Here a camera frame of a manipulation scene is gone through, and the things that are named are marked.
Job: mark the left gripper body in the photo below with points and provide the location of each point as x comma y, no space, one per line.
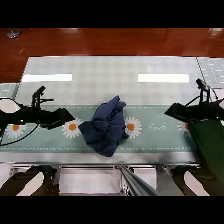
56,117

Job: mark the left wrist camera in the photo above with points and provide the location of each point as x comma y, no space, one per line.
38,94

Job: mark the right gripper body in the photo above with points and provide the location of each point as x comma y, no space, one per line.
183,112

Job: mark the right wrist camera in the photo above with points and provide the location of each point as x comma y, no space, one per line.
202,87

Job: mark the silver frame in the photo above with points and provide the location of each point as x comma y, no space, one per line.
100,180

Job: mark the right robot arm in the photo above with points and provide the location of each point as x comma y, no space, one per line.
213,111

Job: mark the dark green garment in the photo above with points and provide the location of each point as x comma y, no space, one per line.
210,146

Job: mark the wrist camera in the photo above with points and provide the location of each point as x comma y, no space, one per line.
202,87
38,94

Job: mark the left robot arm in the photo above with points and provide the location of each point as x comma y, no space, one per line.
20,115

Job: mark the blue garment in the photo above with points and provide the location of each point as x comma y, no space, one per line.
105,128

